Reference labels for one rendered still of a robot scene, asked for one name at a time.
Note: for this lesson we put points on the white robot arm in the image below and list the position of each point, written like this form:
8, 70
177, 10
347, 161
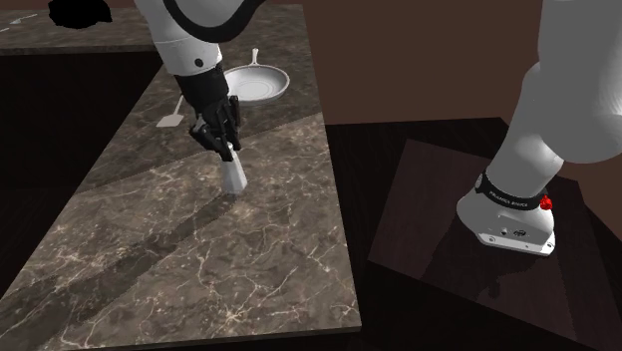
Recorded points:
544, 126

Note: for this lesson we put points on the white spatula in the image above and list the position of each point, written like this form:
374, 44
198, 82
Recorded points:
171, 119

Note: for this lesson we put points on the white frying pan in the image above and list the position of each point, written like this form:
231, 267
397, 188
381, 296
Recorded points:
255, 87

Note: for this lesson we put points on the dark robot stand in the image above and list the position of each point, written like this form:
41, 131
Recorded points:
413, 218

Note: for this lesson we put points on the black rounded object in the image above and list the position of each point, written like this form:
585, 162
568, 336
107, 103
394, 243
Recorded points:
80, 12

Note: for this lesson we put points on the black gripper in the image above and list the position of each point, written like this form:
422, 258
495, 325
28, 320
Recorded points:
204, 90

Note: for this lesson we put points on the white tapered shaker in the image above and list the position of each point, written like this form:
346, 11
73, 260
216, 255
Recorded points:
234, 177

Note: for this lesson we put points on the white utensil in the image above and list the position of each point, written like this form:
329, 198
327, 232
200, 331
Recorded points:
22, 20

